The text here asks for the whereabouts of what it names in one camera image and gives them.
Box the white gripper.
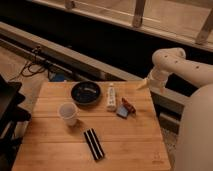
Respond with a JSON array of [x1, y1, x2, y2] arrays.
[[137, 68, 166, 92]]

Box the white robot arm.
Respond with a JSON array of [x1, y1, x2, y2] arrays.
[[139, 48, 213, 171]]

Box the blue sponge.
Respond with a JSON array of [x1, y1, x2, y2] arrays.
[[116, 105, 128, 118]]

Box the white tube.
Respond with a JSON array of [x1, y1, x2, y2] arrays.
[[107, 83, 116, 111]]

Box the dark blue bowl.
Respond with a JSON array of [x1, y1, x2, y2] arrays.
[[71, 81, 101, 105]]

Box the black striped rectangular block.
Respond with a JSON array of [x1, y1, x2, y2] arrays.
[[84, 128, 105, 161]]

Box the blue object on floor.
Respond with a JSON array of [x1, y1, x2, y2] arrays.
[[50, 74, 66, 82]]

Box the black chair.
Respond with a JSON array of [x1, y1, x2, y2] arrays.
[[0, 75, 31, 171]]

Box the black cables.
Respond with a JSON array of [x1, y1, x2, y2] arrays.
[[9, 46, 54, 81]]

